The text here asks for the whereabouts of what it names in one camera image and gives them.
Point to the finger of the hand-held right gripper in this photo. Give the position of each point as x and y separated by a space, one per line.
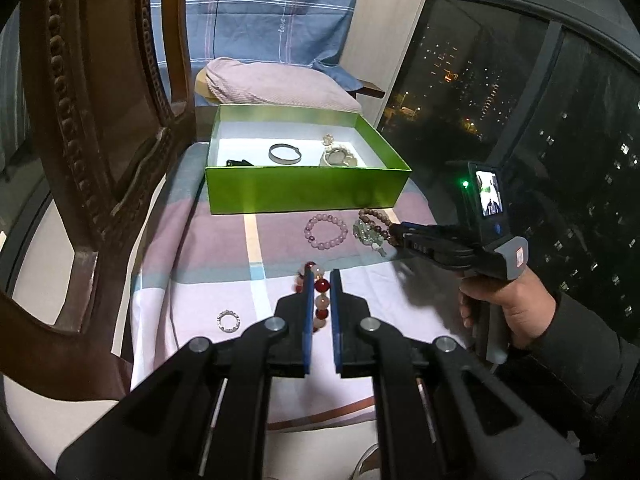
415 231
417 249

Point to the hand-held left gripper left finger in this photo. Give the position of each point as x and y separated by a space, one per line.
308 320

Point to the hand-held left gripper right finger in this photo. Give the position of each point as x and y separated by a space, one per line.
336 320

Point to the green cardboard box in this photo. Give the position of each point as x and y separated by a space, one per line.
300 190

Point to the small flower-shaped brooch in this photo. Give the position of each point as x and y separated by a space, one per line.
328 139

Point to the grey metal bangle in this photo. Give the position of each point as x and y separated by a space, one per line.
270 154

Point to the black bangles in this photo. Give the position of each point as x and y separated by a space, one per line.
240 162

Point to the person's right forearm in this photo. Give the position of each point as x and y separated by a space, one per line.
580 350

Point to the person's right hand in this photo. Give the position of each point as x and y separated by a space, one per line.
525 305

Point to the pink striped tablecloth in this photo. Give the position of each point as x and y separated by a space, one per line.
210 260

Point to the dark glass window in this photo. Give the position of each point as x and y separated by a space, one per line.
525 85

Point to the pink pillow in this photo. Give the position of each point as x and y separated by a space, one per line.
280 85

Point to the white cabinet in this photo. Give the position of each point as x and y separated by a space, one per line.
380 35

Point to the carved wooden chair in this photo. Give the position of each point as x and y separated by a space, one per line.
100 200

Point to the blue plaid cloth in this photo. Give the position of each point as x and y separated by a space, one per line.
250 10

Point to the white sheer curtain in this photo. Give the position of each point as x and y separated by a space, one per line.
10 110

